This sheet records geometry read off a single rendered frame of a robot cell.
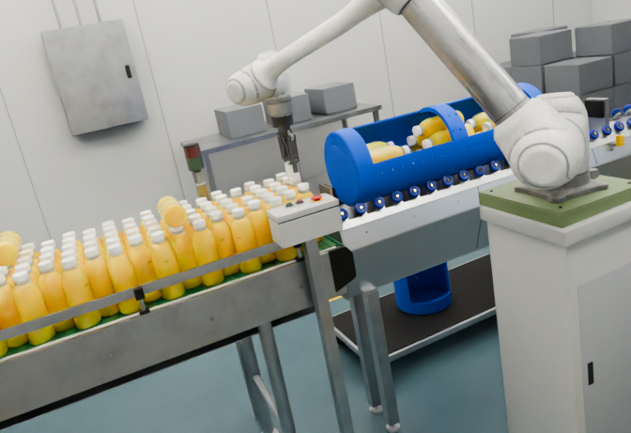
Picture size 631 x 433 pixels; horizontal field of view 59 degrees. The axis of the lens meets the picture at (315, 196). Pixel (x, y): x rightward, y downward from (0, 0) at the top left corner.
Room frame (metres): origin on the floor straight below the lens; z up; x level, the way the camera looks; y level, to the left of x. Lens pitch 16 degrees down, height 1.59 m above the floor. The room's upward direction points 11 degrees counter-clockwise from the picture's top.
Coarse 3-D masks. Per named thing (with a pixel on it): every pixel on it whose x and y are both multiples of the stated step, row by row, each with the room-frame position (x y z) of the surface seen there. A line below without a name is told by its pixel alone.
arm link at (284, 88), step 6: (258, 54) 1.90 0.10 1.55; (264, 54) 1.88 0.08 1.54; (270, 54) 1.87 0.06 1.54; (264, 60) 1.87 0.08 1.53; (288, 72) 1.90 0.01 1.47; (282, 78) 1.86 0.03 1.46; (288, 78) 1.89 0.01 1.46; (282, 84) 1.85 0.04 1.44; (288, 84) 1.89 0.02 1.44; (276, 90) 1.83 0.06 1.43; (282, 90) 1.86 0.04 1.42; (288, 90) 1.89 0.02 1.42; (276, 96) 1.86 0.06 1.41; (282, 96) 1.87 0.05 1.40; (288, 96) 1.89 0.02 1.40
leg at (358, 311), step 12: (360, 300) 2.04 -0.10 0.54; (360, 312) 2.04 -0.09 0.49; (360, 324) 2.03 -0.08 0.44; (360, 336) 2.03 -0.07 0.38; (360, 348) 2.05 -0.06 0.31; (372, 360) 2.04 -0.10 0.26; (372, 372) 2.04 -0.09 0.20; (372, 384) 2.04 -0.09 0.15; (372, 396) 2.03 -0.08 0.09; (372, 408) 2.07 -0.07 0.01
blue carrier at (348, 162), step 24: (528, 96) 2.19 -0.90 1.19; (384, 120) 2.14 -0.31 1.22; (408, 120) 2.22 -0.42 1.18; (456, 120) 2.05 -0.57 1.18; (336, 144) 2.00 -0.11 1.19; (360, 144) 1.91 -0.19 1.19; (456, 144) 2.01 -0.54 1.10; (480, 144) 2.04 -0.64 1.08; (336, 168) 2.03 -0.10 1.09; (360, 168) 1.87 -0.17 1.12; (384, 168) 1.90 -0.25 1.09; (408, 168) 1.93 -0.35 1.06; (432, 168) 1.98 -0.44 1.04; (456, 168) 2.04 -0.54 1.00; (336, 192) 2.06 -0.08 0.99; (360, 192) 1.88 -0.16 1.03; (384, 192) 1.93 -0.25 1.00
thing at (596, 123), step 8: (592, 104) 2.43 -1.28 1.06; (600, 104) 2.39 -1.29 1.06; (592, 112) 2.44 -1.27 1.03; (600, 112) 2.39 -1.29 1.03; (608, 112) 2.40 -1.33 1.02; (592, 120) 2.46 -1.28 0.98; (600, 120) 2.41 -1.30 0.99; (608, 120) 2.40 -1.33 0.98; (592, 128) 2.46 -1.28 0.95; (600, 128) 2.42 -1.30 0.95
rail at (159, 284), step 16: (240, 256) 1.64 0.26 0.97; (256, 256) 1.65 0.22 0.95; (192, 272) 1.58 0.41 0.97; (208, 272) 1.60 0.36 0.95; (128, 288) 1.52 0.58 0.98; (144, 288) 1.53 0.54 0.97; (160, 288) 1.55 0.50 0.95; (80, 304) 1.47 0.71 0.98; (96, 304) 1.48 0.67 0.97; (112, 304) 1.50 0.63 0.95; (32, 320) 1.43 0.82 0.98; (48, 320) 1.44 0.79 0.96; (0, 336) 1.40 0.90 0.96
